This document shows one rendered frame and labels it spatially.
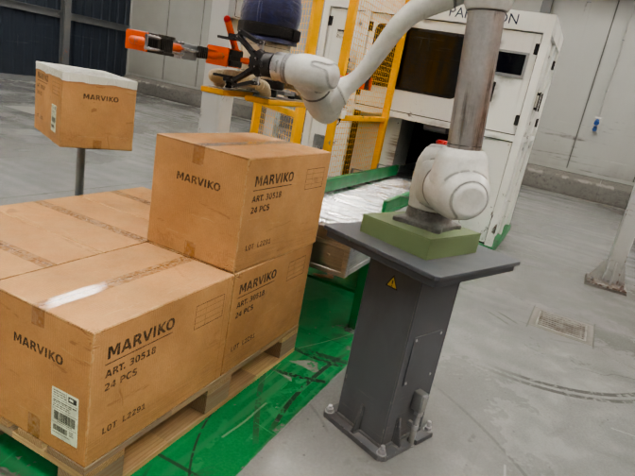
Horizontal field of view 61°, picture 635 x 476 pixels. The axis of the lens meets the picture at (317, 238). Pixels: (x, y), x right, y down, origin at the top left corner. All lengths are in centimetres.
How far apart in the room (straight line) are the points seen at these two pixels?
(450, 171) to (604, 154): 937
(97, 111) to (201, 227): 155
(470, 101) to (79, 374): 126
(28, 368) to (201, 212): 71
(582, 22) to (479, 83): 948
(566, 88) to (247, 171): 950
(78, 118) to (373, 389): 218
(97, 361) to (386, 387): 98
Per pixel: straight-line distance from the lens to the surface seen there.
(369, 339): 196
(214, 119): 354
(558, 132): 1091
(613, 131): 1089
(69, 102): 326
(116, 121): 335
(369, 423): 207
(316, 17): 328
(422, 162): 179
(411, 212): 183
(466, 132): 161
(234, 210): 180
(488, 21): 161
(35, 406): 172
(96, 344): 146
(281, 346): 241
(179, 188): 194
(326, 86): 165
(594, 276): 515
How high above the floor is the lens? 123
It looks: 16 degrees down
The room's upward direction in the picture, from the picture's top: 11 degrees clockwise
